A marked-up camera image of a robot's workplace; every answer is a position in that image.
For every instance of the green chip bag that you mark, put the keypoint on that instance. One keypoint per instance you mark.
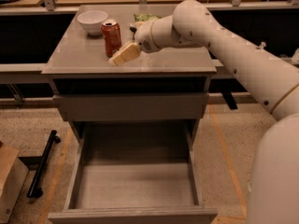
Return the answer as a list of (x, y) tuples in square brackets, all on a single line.
[(145, 17)]

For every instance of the open middle drawer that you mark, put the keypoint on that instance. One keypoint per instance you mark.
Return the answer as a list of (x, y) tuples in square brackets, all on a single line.
[(135, 173)]

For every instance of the wooden box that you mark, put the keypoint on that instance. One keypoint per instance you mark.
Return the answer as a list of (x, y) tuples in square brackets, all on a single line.
[(12, 176)]

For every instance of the clear sanitizer bottle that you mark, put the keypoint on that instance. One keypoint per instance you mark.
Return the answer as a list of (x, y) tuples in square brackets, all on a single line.
[(262, 45)]

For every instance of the closed top drawer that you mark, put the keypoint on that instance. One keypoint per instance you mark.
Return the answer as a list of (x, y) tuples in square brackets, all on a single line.
[(136, 107)]

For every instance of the black metal bar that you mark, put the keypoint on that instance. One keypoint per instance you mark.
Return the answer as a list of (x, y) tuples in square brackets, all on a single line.
[(35, 191)]

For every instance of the grey drawer cabinet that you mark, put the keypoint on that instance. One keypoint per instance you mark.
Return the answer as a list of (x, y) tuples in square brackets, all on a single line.
[(79, 66)]

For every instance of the grey metal rail shelf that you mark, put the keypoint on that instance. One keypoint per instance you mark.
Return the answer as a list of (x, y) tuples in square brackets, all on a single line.
[(30, 73)]

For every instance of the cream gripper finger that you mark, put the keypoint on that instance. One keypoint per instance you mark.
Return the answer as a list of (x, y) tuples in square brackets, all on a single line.
[(135, 25), (127, 53)]

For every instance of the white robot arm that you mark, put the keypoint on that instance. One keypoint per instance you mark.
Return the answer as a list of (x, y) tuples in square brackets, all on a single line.
[(273, 83)]

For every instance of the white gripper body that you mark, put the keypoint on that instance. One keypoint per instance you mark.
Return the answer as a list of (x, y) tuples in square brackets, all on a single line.
[(144, 36)]

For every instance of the white bowl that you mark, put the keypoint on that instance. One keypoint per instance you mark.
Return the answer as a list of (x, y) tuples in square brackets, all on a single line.
[(91, 21)]

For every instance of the red coke can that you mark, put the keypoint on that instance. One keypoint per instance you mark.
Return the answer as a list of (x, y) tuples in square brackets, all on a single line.
[(111, 32)]

